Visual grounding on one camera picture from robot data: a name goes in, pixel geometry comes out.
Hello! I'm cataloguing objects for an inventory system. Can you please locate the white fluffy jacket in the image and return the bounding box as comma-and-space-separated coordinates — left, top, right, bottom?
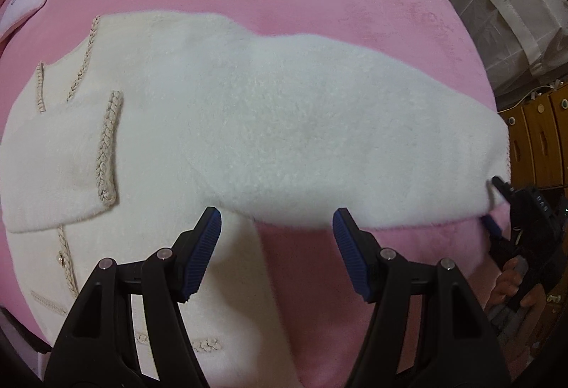
0, 11, 511, 388

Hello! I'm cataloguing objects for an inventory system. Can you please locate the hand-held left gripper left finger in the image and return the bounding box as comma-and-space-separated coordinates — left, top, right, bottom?
44, 206, 223, 388

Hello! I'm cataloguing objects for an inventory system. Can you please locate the person's right hand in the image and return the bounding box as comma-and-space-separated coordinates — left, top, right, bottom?
486, 257, 547, 314

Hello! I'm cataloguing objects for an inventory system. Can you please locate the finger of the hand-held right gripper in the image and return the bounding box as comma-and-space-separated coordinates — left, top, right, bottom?
481, 214, 504, 239
490, 176, 515, 203

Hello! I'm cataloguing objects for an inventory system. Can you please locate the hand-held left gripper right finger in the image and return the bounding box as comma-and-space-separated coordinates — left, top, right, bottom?
333, 207, 511, 388

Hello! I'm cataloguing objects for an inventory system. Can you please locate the wooden cabinet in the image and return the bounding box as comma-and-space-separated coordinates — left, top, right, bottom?
497, 80, 568, 193

